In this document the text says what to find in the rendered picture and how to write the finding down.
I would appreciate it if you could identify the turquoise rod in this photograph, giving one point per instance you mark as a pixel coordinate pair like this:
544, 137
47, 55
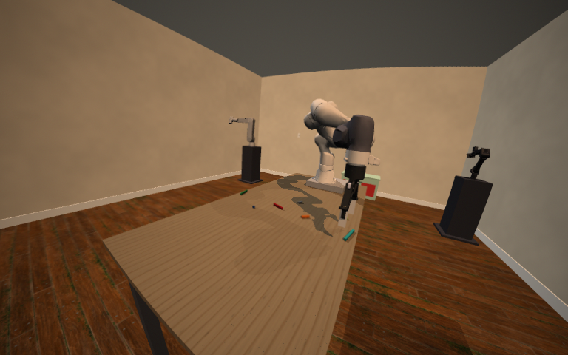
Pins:
349, 234

